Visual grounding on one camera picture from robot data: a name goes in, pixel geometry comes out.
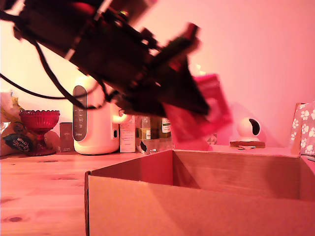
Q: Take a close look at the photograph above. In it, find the red coffee filter carton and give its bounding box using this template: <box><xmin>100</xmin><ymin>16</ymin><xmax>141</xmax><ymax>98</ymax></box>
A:
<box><xmin>162</xmin><ymin>73</ymin><xmax>234</xmax><ymax>144</ymax></box>

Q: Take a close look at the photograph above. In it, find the grey triangle patterned box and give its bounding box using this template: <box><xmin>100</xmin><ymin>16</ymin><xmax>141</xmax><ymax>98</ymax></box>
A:
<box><xmin>206</xmin><ymin>134</ymin><xmax>219</xmax><ymax>146</ymax></box>

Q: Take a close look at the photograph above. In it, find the white printed carton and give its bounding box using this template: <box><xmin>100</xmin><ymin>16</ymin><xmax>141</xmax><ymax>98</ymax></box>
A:
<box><xmin>120</xmin><ymin>115</ymin><xmax>136</xmax><ymax>153</ymax></box>

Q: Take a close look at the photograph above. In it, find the small grey box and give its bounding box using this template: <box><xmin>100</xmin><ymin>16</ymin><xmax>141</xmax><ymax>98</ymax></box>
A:
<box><xmin>60</xmin><ymin>122</ymin><xmax>74</xmax><ymax>153</ymax></box>

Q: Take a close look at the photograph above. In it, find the cardboard box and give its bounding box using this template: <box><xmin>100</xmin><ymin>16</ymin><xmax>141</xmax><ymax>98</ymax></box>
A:
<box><xmin>84</xmin><ymin>148</ymin><xmax>315</xmax><ymax>236</ymax></box>

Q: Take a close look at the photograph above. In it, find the bottle with white label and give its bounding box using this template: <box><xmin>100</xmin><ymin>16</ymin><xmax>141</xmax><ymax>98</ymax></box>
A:
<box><xmin>161</xmin><ymin>117</ymin><xmax>173</xmax><ymax>139</ymax></box>

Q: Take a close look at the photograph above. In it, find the olive oil bottle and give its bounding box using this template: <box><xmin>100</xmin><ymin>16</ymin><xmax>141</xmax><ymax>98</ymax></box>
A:
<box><xmin>136</xmin><ymin>116</ymin><xmax>152</xmax><ymax>141</ymax></box>

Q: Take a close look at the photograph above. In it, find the white electric kettle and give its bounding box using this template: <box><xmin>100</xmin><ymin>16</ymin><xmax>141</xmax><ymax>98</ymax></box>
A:
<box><xmin>73</xmin><ymin>75</ymin><xmax>131</xmax><ymax>155</ymax></box>

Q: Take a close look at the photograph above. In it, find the paw print cloth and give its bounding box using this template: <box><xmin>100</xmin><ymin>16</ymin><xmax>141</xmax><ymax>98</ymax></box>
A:
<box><xmin>290</xmin><ymin>102</ymin><xmax>315</xmax><ymax>157</ymax></box>

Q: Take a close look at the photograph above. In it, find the red glass goblet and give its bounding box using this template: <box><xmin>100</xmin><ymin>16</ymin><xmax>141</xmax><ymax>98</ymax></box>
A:
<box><xmin>19</xmin><ymin>110</ymin><xmax>61</xmax><ymax>156</ymax></box>

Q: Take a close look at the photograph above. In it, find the yellow plastic bag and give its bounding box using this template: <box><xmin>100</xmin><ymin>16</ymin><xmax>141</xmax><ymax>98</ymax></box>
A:
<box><xmin>0</xmin><ymin>90</ymin><xmax>34</xmax><ymax>157</ymax></box>

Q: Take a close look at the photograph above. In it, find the blue printed package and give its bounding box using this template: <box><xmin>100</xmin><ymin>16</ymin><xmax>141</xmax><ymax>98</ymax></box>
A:
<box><xmin>2</xmin><ymin>132</ymin><xmax>34</xmax><ymax>153</ymax></box>

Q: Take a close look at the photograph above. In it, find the small white round camera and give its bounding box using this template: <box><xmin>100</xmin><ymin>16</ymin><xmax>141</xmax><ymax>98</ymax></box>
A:
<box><xmin>236</xmin><ymin>117</ymin><xmax>261</xmax><ymax>142</ymax></box>

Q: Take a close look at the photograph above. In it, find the cork coaster under camera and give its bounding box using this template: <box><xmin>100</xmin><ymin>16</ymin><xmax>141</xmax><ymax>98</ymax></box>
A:
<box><xmin>230</xmin><ymin>140</ymin><xmax>266</xmax><ymax>149</ymax></box>

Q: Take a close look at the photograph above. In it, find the black cable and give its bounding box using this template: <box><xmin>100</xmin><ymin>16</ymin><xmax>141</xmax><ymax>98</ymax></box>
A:
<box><xmin>0</xmin><ymin>73</ymin><xmax>74</xmax><ymax>100</ymax></box>
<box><xmin>34</xmin><ymin>40</ymin><xmax>116</xmax><ymax>110</ymax></box>

